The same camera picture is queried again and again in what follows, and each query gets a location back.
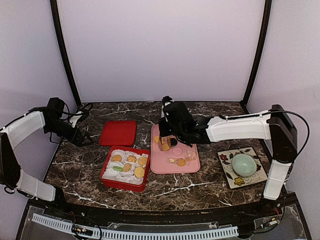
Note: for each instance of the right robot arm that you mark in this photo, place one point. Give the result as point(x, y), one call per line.
point(274, 125)

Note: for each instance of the light green bowl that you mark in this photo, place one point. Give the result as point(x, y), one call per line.
point(244, 165)

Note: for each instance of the swirl butter cookie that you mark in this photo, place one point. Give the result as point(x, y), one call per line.
point(132, 159)

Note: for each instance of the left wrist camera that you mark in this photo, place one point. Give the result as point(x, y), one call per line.
point(57, 104)

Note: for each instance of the green round cookie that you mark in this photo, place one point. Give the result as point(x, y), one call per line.
point(118, 168)

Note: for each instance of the red cookie box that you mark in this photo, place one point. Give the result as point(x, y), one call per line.
point(123, 186)

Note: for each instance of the round waffle cookie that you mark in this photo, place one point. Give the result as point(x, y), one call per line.
point(142, 161)
point(139, 172)

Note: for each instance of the pink tray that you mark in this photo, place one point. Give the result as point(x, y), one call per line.
point(158, 157)

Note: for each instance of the right black frame post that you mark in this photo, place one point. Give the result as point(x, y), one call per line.
point(259, 52)

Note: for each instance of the metal serving tongs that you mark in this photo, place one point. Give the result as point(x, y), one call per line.
point(165, 140)

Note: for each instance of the round tan cookie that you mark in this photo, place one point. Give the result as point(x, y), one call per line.
point(165, 147)

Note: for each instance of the black frame post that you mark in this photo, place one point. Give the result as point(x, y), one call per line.
point(259, 52)
point(63, 51)

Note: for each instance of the black round cookie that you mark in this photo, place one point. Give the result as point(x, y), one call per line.
point(173, 142)

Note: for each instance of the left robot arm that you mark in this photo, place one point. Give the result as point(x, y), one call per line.
point(12, 176)

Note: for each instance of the white cable duct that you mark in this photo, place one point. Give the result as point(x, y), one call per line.
point(122, 231)

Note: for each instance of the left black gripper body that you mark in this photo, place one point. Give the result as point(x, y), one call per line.
point(56, 128)

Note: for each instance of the fish shaped cookie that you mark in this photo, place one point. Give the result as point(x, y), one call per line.
point(157, 139)

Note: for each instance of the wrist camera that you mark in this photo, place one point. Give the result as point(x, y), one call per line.
point(178, 115)
point(57, 104)

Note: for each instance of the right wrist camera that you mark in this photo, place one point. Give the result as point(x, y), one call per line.
point(178, 115)

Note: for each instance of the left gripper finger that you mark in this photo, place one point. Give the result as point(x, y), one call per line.
point(86, 136)
point(87, 141)

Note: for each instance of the flower cookie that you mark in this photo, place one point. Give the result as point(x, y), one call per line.
point(127, 167)
point(117, 158)

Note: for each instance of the round orange cookie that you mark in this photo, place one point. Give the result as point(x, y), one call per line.
point(181, 162)

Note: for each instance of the left black frame post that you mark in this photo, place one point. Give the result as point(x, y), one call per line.
point(63, 51)

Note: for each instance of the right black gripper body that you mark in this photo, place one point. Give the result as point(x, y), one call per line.
point(179, 134)

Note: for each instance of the pink round cookie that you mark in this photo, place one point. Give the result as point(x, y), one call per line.
point(177, 151)

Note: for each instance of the white paper cupcake liners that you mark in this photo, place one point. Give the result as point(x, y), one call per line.
point(108, 173)

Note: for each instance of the clear wrapped star candies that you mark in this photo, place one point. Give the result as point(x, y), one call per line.
point(189, 156)

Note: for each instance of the red box lid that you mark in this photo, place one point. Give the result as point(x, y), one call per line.
point(118, 133)

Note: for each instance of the floral square plate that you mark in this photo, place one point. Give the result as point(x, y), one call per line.
point(234, 180)

